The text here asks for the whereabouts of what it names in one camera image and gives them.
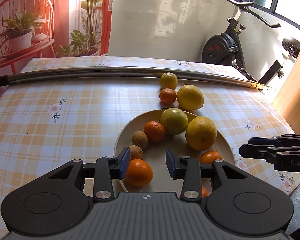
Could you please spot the large lemon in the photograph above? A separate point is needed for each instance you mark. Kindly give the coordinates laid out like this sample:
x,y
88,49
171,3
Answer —
x,y
190,98
201,133

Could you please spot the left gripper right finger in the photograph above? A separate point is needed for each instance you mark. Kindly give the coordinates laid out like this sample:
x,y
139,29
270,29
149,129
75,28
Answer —
x,y
187,169

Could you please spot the brown kiwi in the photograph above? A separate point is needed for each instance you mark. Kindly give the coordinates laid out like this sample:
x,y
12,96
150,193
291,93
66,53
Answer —
x,y
140,139
135,152

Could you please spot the wooden panel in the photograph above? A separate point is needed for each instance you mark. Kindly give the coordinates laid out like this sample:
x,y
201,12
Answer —
x,y
287,101

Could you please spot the green apple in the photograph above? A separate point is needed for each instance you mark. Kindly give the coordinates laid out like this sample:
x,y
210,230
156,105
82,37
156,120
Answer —
x,y
174,120

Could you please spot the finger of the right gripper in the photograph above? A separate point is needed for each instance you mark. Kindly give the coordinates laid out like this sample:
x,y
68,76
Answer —
x,y
253,151
264,141

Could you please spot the printed room backdrop cloth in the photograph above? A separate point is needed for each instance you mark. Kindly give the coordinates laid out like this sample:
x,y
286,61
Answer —
x,y
49,28

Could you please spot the tangerine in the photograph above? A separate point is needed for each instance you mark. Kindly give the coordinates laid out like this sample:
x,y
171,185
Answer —
x,y
167,96
139,173
204,192
154,131
209,156

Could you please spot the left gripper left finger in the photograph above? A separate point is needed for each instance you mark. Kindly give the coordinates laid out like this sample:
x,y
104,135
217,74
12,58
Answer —
x,y
106,169

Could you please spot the small round yellow lemon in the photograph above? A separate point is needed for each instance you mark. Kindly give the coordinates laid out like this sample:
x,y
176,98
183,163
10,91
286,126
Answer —
x,y
168,80

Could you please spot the long metal pole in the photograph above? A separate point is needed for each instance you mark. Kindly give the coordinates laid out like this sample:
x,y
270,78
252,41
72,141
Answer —
x,y
120,71

